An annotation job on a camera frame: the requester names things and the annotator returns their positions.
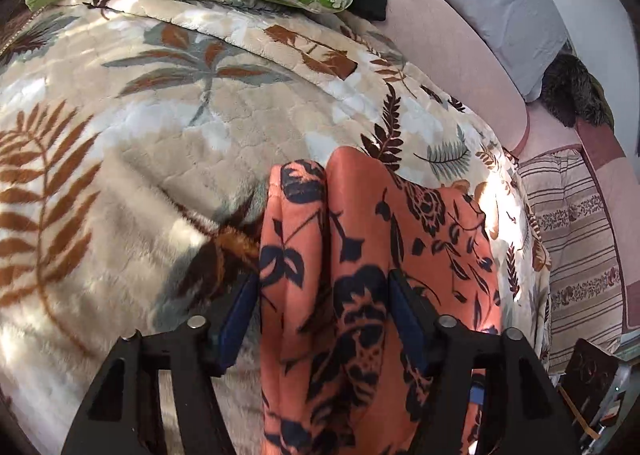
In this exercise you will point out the grey-blue pillow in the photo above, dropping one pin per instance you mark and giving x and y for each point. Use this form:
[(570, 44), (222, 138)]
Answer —
[(500, 0)]

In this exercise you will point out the dark brown object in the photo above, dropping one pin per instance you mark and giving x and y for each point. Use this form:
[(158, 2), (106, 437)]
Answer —
[(590, 375)]

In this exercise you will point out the orange floral garment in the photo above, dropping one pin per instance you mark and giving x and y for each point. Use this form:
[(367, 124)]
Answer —
[(360, 235)]

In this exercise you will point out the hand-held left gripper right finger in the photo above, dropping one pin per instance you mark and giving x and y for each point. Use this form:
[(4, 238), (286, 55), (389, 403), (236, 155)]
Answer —
[(407, 320)]

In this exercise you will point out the striped beige sofa cushion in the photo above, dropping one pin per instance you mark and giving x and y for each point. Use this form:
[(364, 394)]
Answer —
[(575, 235)]

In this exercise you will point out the dark furry cloth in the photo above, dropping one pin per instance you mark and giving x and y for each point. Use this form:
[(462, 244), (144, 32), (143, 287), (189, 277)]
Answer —
[(570, 85)]

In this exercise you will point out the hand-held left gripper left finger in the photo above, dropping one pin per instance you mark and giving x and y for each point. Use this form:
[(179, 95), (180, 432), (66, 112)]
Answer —
[(240, 320)]

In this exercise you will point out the beige leaf-print blanket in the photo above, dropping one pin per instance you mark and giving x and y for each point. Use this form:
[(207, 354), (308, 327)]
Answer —
[(150, 160)]

